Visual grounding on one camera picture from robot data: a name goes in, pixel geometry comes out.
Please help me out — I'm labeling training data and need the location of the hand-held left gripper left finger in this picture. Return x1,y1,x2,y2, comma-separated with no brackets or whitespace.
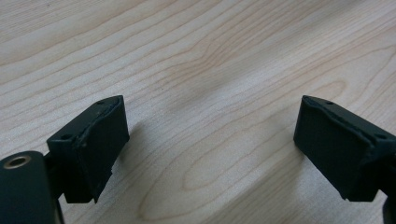
46,94,131,204

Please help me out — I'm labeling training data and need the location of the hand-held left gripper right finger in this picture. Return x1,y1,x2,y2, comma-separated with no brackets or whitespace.
292,94,396,203

